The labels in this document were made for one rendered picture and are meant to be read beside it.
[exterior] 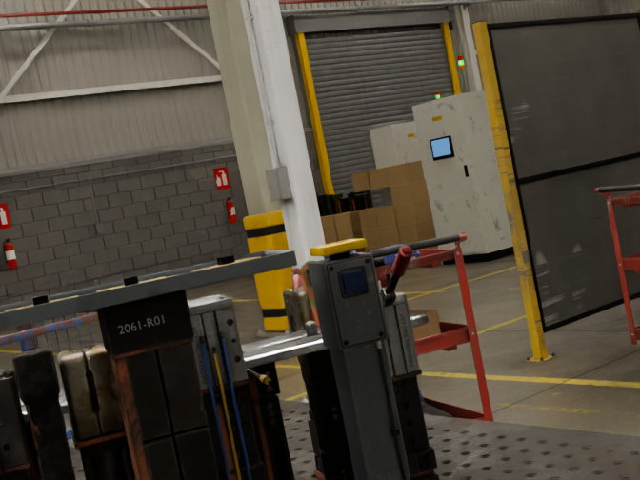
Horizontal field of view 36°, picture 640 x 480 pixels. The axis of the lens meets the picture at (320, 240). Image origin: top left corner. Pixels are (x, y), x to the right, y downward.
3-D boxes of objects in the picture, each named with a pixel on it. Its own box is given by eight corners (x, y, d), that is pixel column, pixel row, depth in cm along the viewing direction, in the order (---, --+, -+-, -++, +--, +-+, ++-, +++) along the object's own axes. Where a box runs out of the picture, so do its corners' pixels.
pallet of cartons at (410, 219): (455, 242, 1522) (439, 156, 1515) (420, 251, 1470) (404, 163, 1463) (400, 248, 1613) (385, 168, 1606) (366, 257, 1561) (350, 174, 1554)
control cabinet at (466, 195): (439, 266, 1214) (402, 70, 1201) (469, 257, 1247) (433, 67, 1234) (487, 262, 1151) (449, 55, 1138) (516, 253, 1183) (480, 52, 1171)
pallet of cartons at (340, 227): (392, 249, 1628) (384, 205, 1624) (357, 258, 1577) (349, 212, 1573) (344, 254, 1720) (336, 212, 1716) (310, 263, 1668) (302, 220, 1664)
